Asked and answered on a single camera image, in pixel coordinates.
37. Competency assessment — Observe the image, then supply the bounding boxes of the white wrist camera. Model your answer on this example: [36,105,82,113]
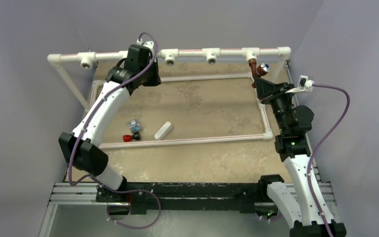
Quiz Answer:
[136,39,154,50]
[286,75,315,94]

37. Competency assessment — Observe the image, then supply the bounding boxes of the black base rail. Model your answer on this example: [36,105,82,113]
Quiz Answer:
[96,180,278,217]

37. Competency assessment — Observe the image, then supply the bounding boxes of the white PVC pipe frame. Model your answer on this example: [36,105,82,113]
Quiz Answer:
[47,46,291,149]

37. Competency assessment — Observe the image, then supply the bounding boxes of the red and black faucet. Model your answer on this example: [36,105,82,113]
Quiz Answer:
[123,132,141,142]

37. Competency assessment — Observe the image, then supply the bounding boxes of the brown faucet with chrome cap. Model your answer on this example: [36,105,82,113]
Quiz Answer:
[248,59,270,88]

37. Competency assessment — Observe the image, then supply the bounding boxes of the white plastic pipe piece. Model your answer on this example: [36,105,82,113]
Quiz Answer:
[154,121,172,141]

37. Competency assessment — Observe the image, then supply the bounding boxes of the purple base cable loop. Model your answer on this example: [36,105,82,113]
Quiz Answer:
[106,190,163,230]

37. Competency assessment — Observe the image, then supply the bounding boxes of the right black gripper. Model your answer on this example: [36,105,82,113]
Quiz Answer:
[255,78,297,134]

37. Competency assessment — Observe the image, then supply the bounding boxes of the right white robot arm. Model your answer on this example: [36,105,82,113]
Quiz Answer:
[254,76,346,237]

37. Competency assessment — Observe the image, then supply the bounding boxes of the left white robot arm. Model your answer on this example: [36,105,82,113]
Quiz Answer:
[58,41,161,202]

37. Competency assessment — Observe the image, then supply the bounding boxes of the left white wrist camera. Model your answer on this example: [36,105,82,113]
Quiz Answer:
[136,39,154,50]

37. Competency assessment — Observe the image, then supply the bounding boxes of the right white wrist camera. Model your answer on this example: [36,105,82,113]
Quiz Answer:
[286,75,315,94]

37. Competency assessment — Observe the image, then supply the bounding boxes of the clear blue faucet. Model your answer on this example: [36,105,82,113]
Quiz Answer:
[127,119,142,133]

